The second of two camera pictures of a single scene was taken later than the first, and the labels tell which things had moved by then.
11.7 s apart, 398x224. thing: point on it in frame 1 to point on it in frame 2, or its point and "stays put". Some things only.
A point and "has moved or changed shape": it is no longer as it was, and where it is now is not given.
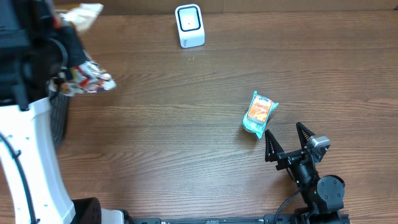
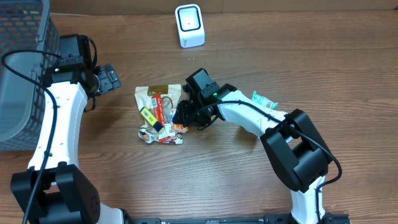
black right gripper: x=290 y=158 to x=185 y=109
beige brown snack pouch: x=82 y=17 to x=171 y=96
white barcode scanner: x=190 y=25 stays put
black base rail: x=209 y=221 stays put
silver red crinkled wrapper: x=86 y=76 has moved or changed shape
